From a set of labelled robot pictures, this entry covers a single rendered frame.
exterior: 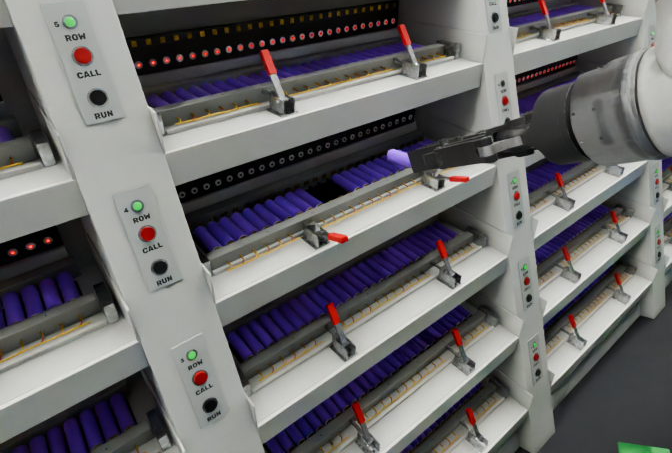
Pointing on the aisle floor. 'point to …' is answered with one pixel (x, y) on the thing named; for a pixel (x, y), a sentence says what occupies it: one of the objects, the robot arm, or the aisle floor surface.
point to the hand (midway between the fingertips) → (436, 155)
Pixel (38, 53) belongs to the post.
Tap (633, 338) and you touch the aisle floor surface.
